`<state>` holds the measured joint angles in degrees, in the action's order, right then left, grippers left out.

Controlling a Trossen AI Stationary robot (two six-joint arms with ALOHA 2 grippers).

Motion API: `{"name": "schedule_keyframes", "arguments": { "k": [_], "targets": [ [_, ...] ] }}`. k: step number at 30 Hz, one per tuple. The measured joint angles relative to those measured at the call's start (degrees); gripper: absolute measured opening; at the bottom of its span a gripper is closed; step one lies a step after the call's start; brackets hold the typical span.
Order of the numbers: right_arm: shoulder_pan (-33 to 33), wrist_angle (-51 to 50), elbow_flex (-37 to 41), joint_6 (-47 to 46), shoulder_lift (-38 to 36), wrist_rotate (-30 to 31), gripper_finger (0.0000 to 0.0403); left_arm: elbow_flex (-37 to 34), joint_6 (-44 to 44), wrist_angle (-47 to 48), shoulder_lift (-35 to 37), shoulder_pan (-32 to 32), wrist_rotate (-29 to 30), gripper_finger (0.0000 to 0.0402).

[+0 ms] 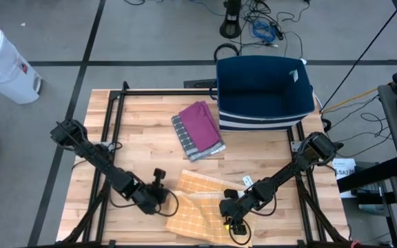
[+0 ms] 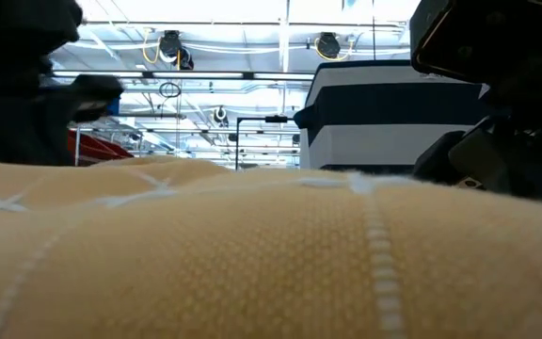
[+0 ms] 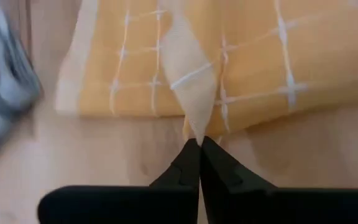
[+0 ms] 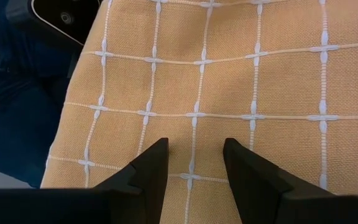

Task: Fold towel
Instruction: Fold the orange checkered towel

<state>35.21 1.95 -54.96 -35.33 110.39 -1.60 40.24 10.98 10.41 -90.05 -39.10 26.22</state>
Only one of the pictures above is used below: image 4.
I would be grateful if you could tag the person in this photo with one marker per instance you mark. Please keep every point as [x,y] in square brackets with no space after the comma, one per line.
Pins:
[17,124]

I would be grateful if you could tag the black box device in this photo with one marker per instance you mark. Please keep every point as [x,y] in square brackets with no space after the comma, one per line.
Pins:
[64,15]

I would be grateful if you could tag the orange checked towel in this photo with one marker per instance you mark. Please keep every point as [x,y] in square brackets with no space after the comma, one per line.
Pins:
[228,87]

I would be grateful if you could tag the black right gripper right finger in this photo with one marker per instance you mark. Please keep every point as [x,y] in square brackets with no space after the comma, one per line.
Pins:
[291,208]

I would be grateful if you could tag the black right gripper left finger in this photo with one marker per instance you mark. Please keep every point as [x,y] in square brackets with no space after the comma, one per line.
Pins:
[73,207]

